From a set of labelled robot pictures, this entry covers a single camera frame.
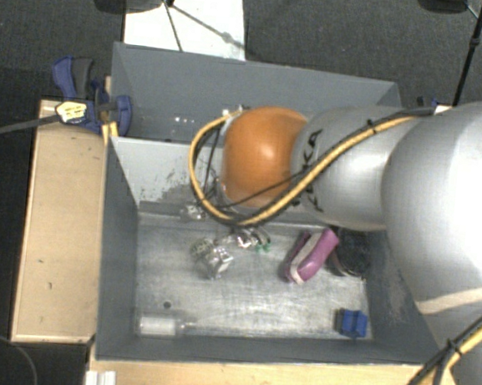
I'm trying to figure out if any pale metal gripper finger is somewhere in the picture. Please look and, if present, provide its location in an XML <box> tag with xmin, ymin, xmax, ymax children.
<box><xmin>201</xmin><ymin>245</ymin><xmax>236</xmax><ymax>281</ymax></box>
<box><xmin>188</xmin><ymin>236</ymin><xmax>216</xmax><ymax>261</ymax></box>

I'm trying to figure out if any grey metal bin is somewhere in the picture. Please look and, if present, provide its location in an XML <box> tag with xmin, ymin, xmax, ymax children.
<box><xmin>85</xmin><ymin>40</ymin><xmax>467</xmax><ymax>385</ymax></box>

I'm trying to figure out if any purple and white pouch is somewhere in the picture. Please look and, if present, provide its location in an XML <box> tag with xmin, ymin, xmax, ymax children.
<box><xmin>277</xmin><ymin>223</ymin><xmax>342</xmax><ymax>290</ymax></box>

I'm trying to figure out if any clear plastic bottle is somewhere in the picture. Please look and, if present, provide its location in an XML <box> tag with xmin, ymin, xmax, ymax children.
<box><xmin>134</xmin><ymin>313</ymin><xmax>198</xmax><ymax>340</ymax></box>

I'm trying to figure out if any black bristly brush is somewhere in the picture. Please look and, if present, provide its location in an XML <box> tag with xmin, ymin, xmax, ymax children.
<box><xmin>327</xmin><ymin>226</ymin><xmax>376</xmax><ymax>280</ymax></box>

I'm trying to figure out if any pale wood board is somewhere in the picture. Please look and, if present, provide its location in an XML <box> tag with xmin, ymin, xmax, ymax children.
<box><xmin>9</xmin><ymin>97</ymin><xmax>118</xmax><ymax>350</ymax></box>

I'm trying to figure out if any blue ribbed block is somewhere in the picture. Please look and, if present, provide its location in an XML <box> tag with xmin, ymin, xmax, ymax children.
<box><xmin>334</xmin><ymin>307</ymin><xmax>371</xmax><ymax>339</ymax></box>

